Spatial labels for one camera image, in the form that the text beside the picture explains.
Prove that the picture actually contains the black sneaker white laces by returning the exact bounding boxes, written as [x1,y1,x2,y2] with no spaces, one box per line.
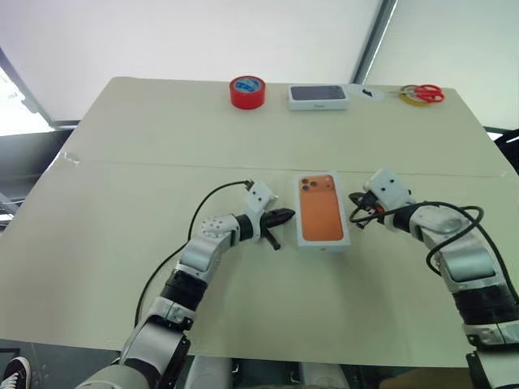
[0,356,32,389]

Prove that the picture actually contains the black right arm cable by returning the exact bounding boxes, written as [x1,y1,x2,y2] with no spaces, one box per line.
[348,201,487,277]

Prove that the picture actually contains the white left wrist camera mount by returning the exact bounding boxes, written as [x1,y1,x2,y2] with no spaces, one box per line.
[242,182,280,241]

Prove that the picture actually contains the dark window frame post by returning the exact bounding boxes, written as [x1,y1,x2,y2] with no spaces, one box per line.
[0,45,56,131]
[351,0,399,86]

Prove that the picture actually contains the orange phone box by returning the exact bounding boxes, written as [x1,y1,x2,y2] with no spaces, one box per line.
[293,170,352,256]

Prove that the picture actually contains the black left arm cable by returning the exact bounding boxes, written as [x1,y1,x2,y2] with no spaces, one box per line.
[134,179,253,330]

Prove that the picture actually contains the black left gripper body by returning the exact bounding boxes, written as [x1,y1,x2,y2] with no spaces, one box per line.
[260,210,282,252]

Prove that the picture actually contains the red tape roll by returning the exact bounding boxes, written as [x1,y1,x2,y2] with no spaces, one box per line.
[228,75,266,110]

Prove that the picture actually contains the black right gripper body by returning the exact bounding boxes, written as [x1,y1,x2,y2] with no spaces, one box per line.
[363,191,384,216]

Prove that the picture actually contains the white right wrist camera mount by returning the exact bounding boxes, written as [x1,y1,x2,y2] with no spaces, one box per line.
[362,167,418,216]

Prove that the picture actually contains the red handled scissors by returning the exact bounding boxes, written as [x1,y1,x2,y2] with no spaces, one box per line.
[389,83,446,103]

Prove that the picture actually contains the white box with dark phone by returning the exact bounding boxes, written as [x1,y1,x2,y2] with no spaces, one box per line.
[287,83,352,112]

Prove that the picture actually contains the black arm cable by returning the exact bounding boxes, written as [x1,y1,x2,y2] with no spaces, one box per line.
[134,179,253,330]
[348,201,487,277]

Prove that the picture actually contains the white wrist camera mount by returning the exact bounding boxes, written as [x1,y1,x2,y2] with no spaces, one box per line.
[362,167,418,216]
[242,182,280,241]

